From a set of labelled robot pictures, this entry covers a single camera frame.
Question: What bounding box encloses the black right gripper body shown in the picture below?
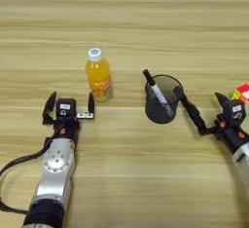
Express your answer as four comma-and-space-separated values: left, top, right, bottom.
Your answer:
198, 114, 249, 154

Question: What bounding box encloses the orange juice bottle white cap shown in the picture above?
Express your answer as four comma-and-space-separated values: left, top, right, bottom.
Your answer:
84, 47, 115, 103

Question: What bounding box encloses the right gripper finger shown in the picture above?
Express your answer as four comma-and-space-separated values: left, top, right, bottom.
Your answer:
214, 92, 232, 116
185, 98, 209, 135

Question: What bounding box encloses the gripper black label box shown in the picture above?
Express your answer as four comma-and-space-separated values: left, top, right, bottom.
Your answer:
56, 98, 78, 119
227, 98, 248, 123

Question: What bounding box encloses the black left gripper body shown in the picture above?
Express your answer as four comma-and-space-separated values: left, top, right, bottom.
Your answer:
42, 112, 95, 140

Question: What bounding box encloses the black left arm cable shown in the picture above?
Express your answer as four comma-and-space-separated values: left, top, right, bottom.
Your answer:
0, 130, 63, 215

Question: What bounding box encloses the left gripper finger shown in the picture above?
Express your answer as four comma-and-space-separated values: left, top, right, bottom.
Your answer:
42, 91, 58, 121
88, 92, 96, 114

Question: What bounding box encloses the black marker white barrel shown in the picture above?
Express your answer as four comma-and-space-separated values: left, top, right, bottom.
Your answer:
142, 68, 175, 118

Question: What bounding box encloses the black mesh pen cup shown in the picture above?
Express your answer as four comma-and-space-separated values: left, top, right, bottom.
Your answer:
144, 74, 185, 125

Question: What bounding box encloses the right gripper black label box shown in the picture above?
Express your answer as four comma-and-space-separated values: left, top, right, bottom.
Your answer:
227, 98, 248, 123

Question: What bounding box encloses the colourful puzzle cube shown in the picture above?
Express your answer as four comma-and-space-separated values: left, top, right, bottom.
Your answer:
230, 82, 249, 107

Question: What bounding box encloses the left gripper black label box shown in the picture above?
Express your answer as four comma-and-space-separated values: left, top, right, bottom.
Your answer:
56, 98, 78, 119

